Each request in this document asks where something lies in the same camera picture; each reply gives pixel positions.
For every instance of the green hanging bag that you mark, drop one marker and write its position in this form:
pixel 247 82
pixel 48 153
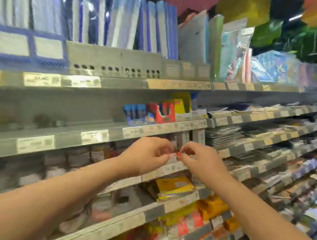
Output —
pixel 266 32

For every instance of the person's right hand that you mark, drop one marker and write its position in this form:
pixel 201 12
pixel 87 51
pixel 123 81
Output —
pixel 204 162

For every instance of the dark green garland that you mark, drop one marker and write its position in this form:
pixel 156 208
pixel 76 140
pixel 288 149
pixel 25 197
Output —
pixel 312 42

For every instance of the gray perforated shelf divider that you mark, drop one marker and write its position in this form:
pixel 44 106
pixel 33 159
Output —
pixel 114 60

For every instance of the red display box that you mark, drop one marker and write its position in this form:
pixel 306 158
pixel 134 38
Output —
pixel 164 113

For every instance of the row of blue white folders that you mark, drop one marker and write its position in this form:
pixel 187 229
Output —
pixel 127 21

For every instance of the gray folder pack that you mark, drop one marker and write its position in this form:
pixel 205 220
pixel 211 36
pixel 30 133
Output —
pixel 192 39

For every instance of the yellow box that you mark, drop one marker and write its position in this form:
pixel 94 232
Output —
pixel 181 105

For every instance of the blue display box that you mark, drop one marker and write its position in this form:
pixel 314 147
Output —
pixel 28 47

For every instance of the row of paint jars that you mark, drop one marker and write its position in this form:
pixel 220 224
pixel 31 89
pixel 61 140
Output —
pixel 63 160

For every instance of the metal shelf with price labels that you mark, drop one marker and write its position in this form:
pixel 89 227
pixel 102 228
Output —
pixel 132 180
pixel 155 83
pixel 65 137
pixel 129 222

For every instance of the person's left fingers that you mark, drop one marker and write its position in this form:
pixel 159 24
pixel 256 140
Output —
pixel 163 150

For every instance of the pink hanging paper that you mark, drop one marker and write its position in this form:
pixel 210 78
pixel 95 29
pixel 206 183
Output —
pixel 183 0

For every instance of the stack of orange packets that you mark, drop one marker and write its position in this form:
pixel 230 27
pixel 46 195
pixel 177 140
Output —
pixel 212 207

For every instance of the row of clear plastic sleeves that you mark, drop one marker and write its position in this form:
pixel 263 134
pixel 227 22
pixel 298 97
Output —
pixel 28 4

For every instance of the person's right fingers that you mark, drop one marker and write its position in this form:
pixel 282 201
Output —
pixel 188 153

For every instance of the person's left hand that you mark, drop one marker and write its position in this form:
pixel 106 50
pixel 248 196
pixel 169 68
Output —
pixel 142 154

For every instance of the person's right forearm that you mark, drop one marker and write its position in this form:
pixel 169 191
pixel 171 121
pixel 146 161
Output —
pixel 262 226

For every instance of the person's left forearm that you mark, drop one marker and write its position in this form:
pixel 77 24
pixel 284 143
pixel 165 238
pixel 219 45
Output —
pixel 47 197

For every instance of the small red tag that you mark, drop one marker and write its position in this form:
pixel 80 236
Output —
pixel 177 154

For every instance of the white boxes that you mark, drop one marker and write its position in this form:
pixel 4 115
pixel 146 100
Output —
pixel 192 135

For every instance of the green plastic folder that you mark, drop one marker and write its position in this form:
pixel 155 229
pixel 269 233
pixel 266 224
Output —
pixel 214 46

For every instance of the box of blue glue sticks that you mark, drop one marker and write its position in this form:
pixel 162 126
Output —
pixel 134 114

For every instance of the yellow hanging bag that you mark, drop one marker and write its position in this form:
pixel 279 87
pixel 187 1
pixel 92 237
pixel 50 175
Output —
pixel 242 8

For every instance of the pile of colourful packets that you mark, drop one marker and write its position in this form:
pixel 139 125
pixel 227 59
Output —
pixel 281 67

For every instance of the yellow packet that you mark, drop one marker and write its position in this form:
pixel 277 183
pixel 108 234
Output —
pixel 174 187

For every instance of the holographic packet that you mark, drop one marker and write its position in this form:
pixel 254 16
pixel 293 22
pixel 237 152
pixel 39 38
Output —
pixel 235 53

